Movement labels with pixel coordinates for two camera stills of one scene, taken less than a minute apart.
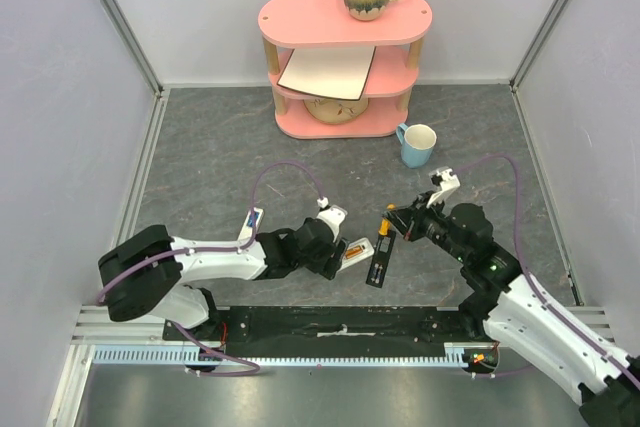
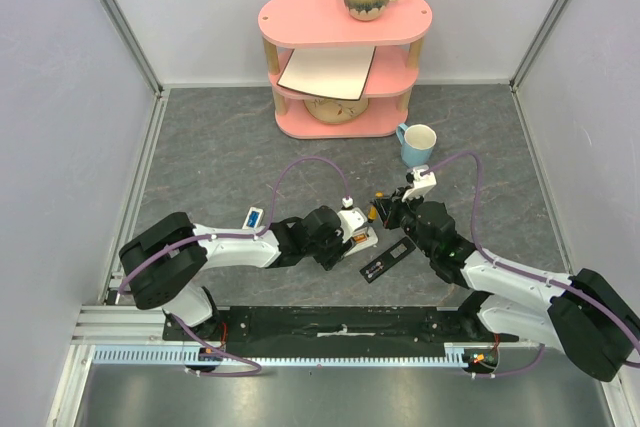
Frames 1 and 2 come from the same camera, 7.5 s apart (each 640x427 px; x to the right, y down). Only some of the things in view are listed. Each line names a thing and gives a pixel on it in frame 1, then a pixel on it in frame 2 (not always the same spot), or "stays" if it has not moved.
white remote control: [368, 250] -> [372, 239]
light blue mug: [417, 142] stays
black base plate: [295, 332] stays
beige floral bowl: [335, 110] stays
